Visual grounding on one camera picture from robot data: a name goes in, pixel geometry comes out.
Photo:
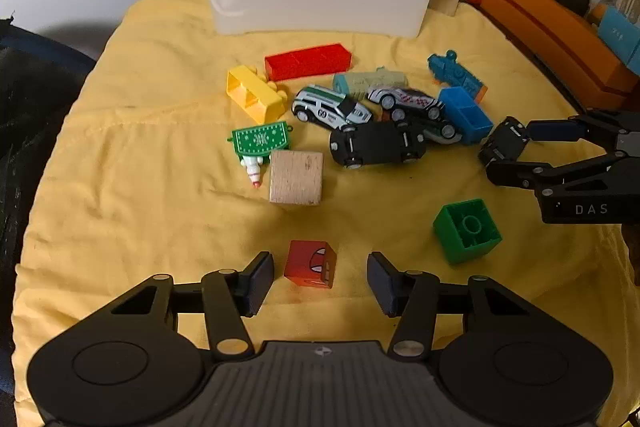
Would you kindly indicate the green toy brick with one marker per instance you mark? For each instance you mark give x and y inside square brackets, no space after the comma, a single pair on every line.
[465,232]

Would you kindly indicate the large black toy car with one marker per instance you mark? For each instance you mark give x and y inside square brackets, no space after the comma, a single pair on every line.
[375,145]

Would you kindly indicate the small black toy car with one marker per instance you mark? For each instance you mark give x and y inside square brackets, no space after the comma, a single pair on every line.
[505,142]

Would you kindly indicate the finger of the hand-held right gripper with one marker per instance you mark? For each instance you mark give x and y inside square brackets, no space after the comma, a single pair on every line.
[520,174]
[555,130]

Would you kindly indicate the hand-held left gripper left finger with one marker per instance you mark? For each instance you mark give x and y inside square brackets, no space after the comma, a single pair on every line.
[260,283]

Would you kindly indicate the dark cloth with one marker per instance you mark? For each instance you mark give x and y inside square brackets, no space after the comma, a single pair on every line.
[30,107]

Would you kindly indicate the long red toy brick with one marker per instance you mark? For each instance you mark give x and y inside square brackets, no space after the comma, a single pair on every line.
[307,62]

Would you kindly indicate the white and red toy car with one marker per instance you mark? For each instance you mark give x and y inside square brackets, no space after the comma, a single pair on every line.
[405,97]

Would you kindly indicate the long orange box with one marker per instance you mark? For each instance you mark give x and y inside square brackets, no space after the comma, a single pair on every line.
[545,27]

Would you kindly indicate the white and green toy car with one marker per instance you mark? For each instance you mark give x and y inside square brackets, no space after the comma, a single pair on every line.
[330,108]

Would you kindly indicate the yellow toy brick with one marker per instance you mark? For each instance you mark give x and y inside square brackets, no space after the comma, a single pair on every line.
[261,101]

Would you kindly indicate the light blue box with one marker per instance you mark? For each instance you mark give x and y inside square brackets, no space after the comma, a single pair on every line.
[620,34]

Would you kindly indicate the red cube with face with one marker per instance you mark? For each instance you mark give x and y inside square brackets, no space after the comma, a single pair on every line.
[307,263]

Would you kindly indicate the yellow blanket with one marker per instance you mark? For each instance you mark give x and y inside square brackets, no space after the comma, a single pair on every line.
[150,132]

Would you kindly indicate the wooden cube block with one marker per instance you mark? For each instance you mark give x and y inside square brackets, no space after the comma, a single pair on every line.
[296,178]

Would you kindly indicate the blue toy train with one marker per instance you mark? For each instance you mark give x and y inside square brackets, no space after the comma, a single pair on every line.
[452,72]

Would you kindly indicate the dark silver toy car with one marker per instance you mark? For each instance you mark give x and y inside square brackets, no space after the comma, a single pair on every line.
[441,130]

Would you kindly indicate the green patterned toy piece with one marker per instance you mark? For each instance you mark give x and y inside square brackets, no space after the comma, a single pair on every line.
[260,140]

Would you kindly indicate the blue toy brick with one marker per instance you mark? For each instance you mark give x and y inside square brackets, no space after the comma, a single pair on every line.
[474,123]

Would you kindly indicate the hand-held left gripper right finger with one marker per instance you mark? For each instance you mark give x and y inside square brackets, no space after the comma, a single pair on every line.
[382,283]

